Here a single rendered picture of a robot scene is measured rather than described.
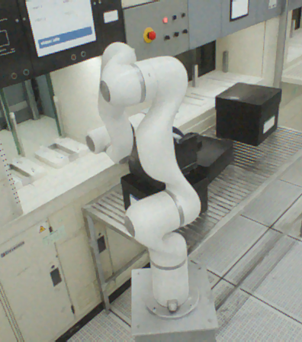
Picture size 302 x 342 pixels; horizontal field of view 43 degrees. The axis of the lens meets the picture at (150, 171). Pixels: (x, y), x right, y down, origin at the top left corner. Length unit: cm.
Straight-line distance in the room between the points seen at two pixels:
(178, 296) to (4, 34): 106
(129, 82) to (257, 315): 170
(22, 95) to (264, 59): 169
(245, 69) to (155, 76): 216
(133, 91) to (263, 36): 209
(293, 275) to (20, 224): 164
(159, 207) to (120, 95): 34
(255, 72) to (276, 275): 145
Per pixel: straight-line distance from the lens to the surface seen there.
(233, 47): 309
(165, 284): 127
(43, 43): 156
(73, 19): 164
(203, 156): 195
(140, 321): 134
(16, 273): 183
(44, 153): 209
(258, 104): 215
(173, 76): 98
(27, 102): 260
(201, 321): 133
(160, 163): 102
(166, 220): 108
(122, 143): 127
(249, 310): 235
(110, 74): 94
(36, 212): 174
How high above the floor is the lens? 182
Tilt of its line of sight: 31 degrees down
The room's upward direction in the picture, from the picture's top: 5 degrees counter-clockwise
